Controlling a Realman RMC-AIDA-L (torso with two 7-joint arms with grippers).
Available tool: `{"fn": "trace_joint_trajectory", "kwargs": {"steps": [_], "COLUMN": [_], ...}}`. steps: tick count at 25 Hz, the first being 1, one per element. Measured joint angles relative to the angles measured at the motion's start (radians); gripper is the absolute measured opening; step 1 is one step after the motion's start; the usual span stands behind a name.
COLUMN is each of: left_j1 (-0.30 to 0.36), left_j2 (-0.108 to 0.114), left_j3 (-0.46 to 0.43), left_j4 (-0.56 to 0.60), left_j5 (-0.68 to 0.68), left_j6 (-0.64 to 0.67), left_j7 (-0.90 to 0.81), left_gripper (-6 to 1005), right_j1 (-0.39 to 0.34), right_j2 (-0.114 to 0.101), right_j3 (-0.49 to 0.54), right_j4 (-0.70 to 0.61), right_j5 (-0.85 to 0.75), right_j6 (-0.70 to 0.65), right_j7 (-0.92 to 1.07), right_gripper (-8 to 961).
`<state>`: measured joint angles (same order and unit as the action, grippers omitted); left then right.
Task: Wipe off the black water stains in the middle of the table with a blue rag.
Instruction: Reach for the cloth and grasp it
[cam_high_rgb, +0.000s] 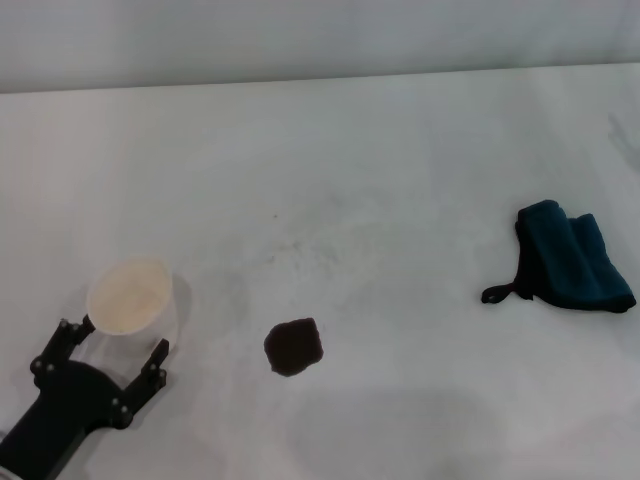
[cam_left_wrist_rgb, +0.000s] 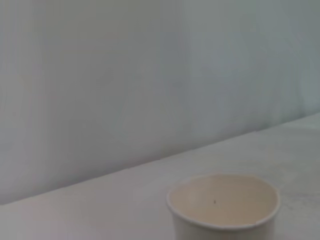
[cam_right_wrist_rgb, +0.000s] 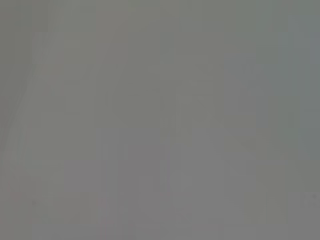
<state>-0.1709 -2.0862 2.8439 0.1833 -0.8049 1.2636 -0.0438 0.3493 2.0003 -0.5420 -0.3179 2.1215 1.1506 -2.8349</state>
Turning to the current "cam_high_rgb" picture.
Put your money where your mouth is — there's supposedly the white paper cup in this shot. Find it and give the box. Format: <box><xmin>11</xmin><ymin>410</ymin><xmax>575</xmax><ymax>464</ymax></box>
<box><xmin>86</xmin><ymin>254</ymin><xmax>194</xmax><ymax>352</ymax></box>

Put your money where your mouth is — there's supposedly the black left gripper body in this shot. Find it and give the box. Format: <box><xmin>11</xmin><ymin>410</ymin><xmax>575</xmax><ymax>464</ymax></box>
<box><xmin>0</xmin><ymin>359</ymin><xmax>134</xmax><ymax>479</ymax></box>

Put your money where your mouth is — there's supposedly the blue rag with black loop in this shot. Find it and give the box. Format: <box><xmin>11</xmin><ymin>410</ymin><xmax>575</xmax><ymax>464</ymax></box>
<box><xmin>480</xmin><ymin>199</ymin><xmax>638</xmax><ymax>316</ymax></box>

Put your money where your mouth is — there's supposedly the black water stain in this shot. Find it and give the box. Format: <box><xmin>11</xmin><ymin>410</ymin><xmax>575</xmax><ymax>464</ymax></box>
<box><xmin>263</xmin><ymin>316</ymin><xmax>325</xmax><ymax>377</ymax></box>

